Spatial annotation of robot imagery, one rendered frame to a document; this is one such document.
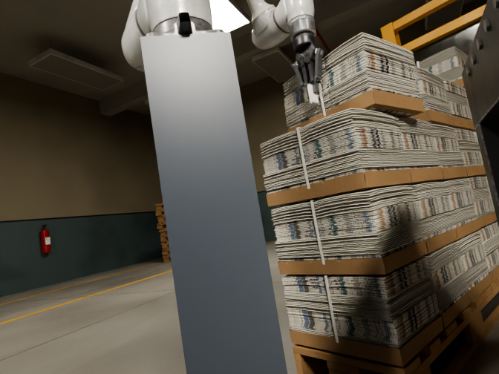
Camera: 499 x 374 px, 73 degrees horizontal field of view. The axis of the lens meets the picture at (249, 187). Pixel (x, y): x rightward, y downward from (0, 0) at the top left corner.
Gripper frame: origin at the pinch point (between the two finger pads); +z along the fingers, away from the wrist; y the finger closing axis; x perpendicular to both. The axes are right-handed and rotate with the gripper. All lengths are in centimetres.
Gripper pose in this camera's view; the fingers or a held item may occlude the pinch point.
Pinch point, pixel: (312, 93)
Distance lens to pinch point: 120.8
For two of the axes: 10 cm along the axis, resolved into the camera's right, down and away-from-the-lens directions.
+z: 1.3, 9.8, -1.2
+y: -6.5, 1.8, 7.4
